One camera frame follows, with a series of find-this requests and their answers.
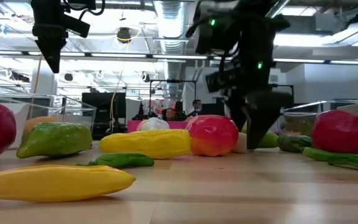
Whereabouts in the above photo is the yellow corn cob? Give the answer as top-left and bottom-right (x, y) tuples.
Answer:
(99, 128), (192, 160)

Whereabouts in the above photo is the yellow hanging cable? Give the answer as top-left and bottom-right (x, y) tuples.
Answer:
(109, 43), (127, 131)

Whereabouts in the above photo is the bright green cucumber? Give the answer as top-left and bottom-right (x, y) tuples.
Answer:
(257, 131), (281, 149)

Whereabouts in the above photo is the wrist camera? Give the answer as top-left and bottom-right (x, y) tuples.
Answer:
(61, 12), (91, 39)
(204, 67), (241, 94)

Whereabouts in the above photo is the orange mango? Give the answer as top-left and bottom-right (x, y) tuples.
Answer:
(22, 116), (60, 139)

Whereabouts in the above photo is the black background monitor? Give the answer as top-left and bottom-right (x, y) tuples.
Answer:
(81, 92), (127, 139)

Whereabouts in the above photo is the silver ventilation duct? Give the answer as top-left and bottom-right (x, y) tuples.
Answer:
(152, 0), (188, 97)

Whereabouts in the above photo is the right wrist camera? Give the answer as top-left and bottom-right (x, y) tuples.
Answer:
(204, 67), (241, 94)

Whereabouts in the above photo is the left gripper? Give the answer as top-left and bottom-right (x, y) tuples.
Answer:
(31, 0), (68, 74)

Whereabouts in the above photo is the black round ceiling device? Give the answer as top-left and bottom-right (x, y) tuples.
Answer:
(116, 27), (132, 44)

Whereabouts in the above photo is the red plastic basket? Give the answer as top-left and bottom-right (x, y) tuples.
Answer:
(127, 120), (188, 134)

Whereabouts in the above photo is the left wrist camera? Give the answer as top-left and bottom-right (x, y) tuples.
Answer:
(61, 12), (91, 39)

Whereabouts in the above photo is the large white garlic bulb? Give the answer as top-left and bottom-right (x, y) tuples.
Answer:
(137, 117), (171, 132)

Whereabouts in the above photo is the clear plastic bin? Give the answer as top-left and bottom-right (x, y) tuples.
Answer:
(283, 100), (358, 138)
(0, 92), (98, 147)

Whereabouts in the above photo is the pale green cucumber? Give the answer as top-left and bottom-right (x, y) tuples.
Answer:
(16, 121), (93, 159)

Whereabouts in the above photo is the yellow chili pepper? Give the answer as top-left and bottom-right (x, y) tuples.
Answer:
(0, 164), (136, 203)

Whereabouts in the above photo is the dark green cucumber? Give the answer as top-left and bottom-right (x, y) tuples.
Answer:
(278, 134), (313, 154)

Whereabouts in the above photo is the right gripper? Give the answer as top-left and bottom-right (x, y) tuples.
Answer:
(224, 29), (293, 149)

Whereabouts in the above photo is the black metal rig frame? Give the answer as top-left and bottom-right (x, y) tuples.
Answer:
(270, 83), (295, 108)
(149, 79), (198, 121)

